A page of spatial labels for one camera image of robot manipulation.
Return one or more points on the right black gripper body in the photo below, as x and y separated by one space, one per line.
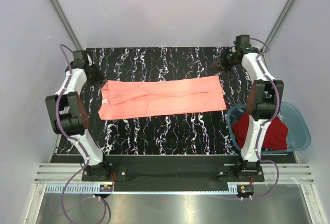
228 59

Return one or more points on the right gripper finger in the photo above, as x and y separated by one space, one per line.
217 66
221 71

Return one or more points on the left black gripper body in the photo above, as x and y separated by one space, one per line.
97 75

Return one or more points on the pink t shirt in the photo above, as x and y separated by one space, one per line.
124 100

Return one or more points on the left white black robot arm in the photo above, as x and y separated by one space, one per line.
68 117

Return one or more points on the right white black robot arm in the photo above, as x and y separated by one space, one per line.
263 104

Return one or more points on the black marble pattern mat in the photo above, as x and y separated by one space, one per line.
192 133

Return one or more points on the red t shirt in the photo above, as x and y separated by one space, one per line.
275 138

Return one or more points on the blue plastic basket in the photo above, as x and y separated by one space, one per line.
298 137

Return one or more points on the left small controller board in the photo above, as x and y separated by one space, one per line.
106 188

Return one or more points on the small controller board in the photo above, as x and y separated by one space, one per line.
106 188
246 189

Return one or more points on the right small controller board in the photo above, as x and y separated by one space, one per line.
246 189

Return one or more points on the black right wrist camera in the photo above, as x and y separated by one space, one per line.
242 43

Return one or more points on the left aluminium frame post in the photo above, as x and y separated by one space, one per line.
66 24

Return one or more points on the aluminium frame post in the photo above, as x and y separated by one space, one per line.
284 12
66 24

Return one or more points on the right aluminium frame post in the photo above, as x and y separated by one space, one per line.
284 12

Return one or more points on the aluminium rail profile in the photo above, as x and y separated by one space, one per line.
288 173

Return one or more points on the white slotted cable duct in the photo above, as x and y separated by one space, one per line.
79 188

